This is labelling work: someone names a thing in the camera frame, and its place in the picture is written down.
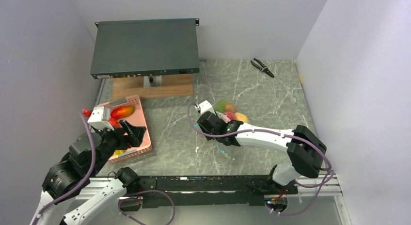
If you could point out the green mango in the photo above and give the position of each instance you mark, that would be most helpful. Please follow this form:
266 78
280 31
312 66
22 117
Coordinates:
219 106

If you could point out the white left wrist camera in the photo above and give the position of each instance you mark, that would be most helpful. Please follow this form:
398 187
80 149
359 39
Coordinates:
98 118

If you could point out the yellow star fruit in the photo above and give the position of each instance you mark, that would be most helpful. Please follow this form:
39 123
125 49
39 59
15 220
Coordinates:
119 152

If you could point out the red strawberry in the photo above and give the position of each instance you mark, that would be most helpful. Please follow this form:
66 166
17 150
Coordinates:
114 123

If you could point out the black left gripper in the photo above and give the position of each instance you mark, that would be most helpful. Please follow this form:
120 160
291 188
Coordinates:
133 138

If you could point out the yellow lemon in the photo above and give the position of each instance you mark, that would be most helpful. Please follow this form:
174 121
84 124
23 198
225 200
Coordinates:
241 117

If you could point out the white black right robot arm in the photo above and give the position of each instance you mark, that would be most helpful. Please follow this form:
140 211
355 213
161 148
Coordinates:
305 151

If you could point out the dark green rack server box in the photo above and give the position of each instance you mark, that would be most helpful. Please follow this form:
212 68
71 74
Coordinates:
143 48

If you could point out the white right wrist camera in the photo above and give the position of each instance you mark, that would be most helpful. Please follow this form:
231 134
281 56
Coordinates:
204 107

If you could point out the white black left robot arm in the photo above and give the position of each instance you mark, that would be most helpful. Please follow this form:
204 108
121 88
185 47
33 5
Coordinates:
85 158

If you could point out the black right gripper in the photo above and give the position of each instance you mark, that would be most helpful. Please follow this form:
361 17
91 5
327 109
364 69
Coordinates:
207 134

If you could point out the wooden block stand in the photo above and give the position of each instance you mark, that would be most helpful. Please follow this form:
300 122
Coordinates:
163 86

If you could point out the red orange mango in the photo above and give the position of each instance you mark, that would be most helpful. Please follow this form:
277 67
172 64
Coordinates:
122 112

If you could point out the black pliers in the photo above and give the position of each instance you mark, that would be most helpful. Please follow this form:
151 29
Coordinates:
258 64

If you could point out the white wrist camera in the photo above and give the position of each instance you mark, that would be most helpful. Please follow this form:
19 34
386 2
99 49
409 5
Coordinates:
204 107
98 118

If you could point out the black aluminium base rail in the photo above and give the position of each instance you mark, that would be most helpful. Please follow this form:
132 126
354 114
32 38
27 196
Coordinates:
252 190

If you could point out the red apple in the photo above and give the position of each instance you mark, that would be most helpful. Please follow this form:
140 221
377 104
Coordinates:
230 115

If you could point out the brown kiwi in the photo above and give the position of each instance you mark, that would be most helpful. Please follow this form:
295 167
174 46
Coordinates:
230 107

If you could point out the pink plastic perforated basket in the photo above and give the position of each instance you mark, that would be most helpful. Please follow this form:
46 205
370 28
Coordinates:
138 120

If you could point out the clear zip top bag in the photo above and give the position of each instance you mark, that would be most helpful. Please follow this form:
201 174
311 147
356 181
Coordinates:
227 139

